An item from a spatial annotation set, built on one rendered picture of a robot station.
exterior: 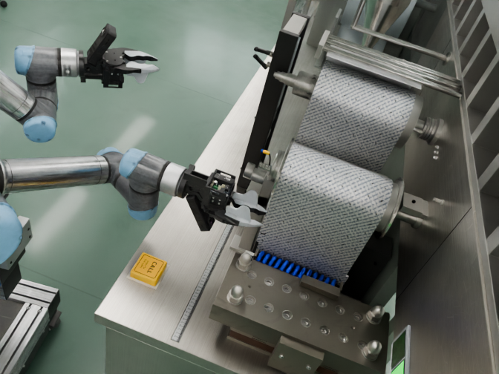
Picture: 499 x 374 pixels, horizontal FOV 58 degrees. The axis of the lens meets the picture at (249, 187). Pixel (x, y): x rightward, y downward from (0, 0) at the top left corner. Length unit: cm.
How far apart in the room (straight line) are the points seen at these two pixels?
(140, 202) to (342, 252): 50
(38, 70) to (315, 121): 73
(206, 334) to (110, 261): 128
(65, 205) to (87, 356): 87
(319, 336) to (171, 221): 55
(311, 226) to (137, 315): 46
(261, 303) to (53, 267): 146
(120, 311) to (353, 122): 72
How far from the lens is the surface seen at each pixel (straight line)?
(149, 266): 119
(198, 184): 104
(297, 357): 105
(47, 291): 201
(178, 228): 131
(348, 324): 109
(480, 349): 68
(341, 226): 102
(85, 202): 260
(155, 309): 115
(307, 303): 108
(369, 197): 98
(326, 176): 97
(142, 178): 108
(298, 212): 102
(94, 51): 129
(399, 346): 91
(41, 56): 131
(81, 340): 213
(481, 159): 96
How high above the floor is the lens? 189
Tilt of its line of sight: 42 degrees down
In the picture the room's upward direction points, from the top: 17 degrees clockwise
